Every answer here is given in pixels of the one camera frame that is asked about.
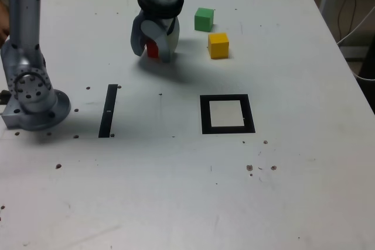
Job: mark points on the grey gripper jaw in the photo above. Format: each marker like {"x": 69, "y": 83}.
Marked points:
{"x": 136, "y": 39}
{"x": 164, "y": 45}

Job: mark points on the red cube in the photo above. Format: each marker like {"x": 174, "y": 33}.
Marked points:
{"x": 152, "y": 50}

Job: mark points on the green cube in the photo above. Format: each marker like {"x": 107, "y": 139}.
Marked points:
{"x": 203, "y": 20}

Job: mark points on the yellow cube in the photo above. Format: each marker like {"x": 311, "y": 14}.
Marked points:
{"x": 218, "y": 46}

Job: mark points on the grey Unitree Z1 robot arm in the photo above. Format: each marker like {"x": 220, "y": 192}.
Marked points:
{"x": 29, "y": 100}

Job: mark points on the person's forearm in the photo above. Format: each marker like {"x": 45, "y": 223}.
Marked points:
{"x": 3, "y": 21}

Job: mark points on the black tape square outline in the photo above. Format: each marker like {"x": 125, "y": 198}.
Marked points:
{"x": 205, "y": 115}

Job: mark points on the black tape strip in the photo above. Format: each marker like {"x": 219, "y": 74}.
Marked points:
{"x": 107, "y": 109}

